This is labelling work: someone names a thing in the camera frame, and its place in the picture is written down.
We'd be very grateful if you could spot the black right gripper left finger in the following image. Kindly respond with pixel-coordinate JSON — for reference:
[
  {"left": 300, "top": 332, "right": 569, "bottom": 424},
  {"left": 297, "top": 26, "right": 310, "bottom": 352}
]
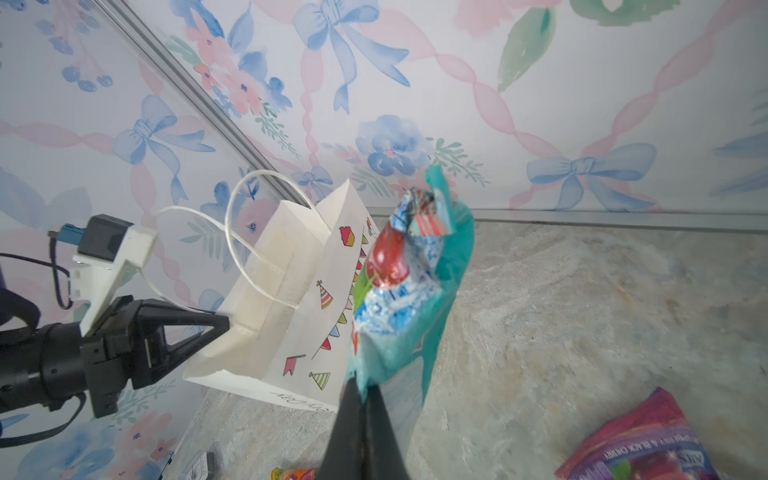
[{"left": 315, "top": 377, "right": 364, "bottom": 480}]

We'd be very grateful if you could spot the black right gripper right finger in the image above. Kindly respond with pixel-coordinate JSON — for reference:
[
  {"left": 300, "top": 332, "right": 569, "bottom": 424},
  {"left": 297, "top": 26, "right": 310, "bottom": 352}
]
[{"left": 361, "top": 385, "right": 410, "bottom": 480}]

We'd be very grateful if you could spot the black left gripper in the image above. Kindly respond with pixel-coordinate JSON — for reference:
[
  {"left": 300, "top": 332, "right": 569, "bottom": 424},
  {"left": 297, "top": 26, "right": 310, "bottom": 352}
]
[{"left": 80, "top": 295, "right": 230, "bottom": 418}]

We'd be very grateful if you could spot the white paper gift bag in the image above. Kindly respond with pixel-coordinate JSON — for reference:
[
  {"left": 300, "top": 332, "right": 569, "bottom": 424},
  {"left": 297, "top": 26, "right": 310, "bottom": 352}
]
[{"left": 183, "top": 170, "right": 378, "bottom": 412}]

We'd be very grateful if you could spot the teal Fox's candy bag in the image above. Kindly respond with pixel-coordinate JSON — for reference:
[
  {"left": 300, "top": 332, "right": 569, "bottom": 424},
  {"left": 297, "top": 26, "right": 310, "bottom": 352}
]
[{"left": 347, "top": 166, "right": 474, "bottom": 429}]

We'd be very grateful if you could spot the purple pink Fox's candy bag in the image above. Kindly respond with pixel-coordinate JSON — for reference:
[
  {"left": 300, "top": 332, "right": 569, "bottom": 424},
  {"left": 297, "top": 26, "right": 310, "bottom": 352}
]
[{"left": 555, "top": 387, "right": 720, "bottom": 480}]

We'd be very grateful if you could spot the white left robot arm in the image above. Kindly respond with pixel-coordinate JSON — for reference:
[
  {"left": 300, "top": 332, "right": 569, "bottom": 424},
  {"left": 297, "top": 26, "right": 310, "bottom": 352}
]
[{"left": 1, "top": 289, "right": 230, "bottom": 418}]

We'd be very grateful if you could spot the orange Fox's candy bag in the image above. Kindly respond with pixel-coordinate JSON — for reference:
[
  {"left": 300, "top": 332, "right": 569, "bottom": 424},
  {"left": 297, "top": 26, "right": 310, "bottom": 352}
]
[{"left": 270, "top": 468, "right": 317, "bottom": 480}]

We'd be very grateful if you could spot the small card box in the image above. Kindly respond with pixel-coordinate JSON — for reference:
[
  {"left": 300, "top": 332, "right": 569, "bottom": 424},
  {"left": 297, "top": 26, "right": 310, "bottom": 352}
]
[{"left": 178, "top": 450, "right": 215, "bottom": 480}]

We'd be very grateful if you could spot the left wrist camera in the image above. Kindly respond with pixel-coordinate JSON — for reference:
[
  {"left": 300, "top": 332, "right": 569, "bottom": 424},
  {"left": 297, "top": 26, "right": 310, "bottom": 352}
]
[{"left": 48, "top": 214, "right": 157, "bottom": 336}]

